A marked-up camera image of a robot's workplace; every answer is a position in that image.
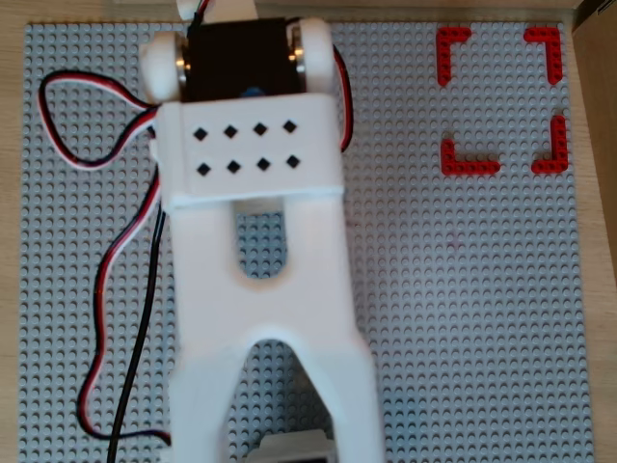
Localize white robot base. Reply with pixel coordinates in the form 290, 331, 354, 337
248, 430, 338, 463

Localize grey Lego baseplate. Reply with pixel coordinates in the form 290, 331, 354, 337
17, 21, 595, 463

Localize red L-shaped Lego beam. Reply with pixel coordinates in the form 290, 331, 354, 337
435, 26, 473, 88
523, 26, 564, 87
440, 138, 502, 177
530, 114, 570, 175

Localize large brown cardboard box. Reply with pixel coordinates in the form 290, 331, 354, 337
572, 18, 617, 290

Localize red servo wire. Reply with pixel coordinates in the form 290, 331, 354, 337
331, 45, 354, 151

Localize red white black servo wires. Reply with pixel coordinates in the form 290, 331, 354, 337
37, 69, 173, 443

